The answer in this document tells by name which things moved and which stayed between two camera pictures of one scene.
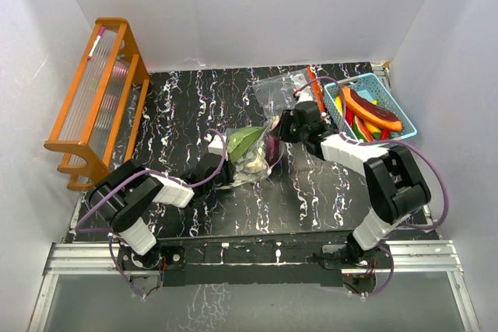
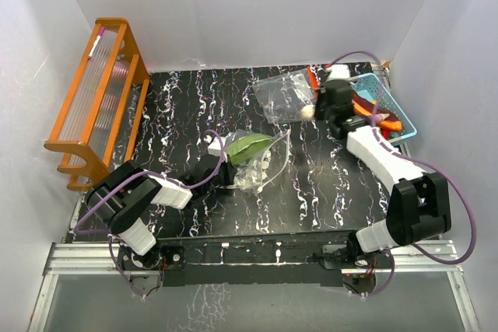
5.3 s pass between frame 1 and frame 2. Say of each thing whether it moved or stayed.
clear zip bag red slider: stayed
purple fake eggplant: moved
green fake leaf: moved
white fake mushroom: moved
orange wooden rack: stayed
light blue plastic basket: stayed
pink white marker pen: stayed
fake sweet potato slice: stayed
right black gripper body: moved
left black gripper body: stayed
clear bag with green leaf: moved
